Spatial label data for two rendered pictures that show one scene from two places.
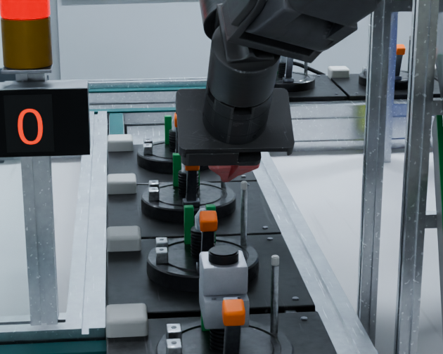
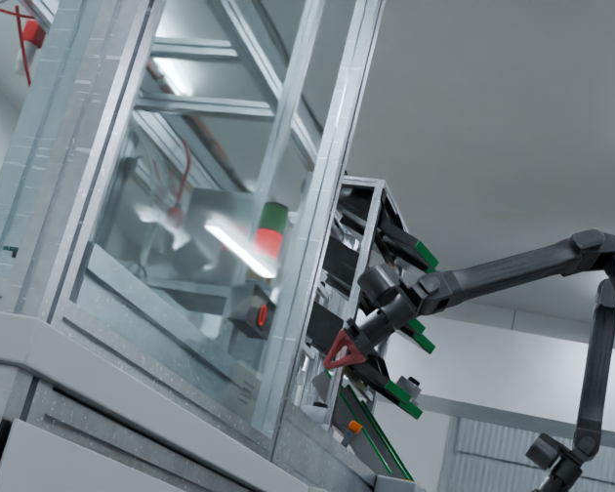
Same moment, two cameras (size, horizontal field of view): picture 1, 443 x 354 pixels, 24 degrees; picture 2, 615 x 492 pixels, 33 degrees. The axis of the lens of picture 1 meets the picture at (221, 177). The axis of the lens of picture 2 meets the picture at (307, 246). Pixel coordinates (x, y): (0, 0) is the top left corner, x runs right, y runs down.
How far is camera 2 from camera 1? 199 cm
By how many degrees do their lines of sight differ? 72
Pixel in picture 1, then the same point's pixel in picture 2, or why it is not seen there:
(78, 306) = not seen: hidden behind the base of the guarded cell
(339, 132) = not seen: outside the picture
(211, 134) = (368, 339)
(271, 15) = (444, 295)
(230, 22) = (421, 292)
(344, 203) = not seen: hidden behind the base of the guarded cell
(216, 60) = (408, 306)
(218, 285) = (326, 419)
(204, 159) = (365, 349)
